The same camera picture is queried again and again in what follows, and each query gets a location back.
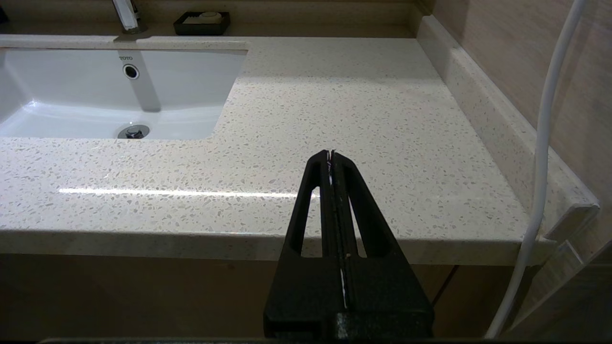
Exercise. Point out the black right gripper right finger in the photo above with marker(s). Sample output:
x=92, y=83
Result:
x=387, y=286

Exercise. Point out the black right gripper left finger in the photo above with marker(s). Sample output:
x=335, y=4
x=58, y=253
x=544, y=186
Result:
x=296, y=286

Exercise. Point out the wooden vanity cabinet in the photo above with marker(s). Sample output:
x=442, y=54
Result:
x=143, y=296

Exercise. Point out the clear glass partition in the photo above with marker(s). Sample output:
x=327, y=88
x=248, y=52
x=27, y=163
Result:
x=564, y=286

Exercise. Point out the speckled stone backsplash ledge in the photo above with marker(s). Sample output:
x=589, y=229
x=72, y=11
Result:
x=478, y=95

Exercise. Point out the chrome sink drain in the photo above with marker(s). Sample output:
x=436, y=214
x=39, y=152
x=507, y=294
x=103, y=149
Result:
x=134, y=132

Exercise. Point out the black soap dish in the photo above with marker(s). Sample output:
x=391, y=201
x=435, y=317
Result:
x=201, y=29

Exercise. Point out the round white soap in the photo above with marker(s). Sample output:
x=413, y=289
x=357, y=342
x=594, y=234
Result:
x=210, y=16

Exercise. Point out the white sink basin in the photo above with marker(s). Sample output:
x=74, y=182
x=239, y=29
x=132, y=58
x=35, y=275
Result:
x=71, y=86

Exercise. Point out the chrome faucet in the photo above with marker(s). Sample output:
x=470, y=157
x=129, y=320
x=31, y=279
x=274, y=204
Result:
x=125, y=14

